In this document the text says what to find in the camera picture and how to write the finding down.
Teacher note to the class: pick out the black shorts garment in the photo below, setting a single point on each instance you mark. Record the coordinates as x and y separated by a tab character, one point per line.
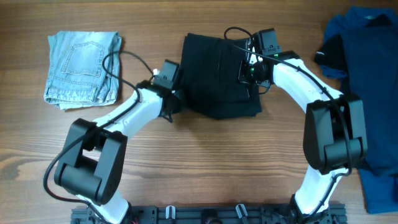
210	78

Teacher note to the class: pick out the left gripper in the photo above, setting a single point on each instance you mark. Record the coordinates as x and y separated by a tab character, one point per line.
178	106

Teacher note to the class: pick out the dark blue polo shirt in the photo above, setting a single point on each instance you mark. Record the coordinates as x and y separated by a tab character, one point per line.
379	170

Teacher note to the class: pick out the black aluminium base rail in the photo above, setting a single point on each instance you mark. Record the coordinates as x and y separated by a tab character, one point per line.
268	213

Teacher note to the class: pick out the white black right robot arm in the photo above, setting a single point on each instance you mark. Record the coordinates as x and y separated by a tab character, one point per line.
334	138

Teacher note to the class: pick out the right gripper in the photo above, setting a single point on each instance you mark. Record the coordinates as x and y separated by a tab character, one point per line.
243	78

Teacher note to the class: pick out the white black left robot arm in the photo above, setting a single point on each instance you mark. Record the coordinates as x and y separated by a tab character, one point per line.
91	162

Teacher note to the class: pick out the folded light blue jeans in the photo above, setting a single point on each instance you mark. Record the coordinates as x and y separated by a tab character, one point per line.
83	69

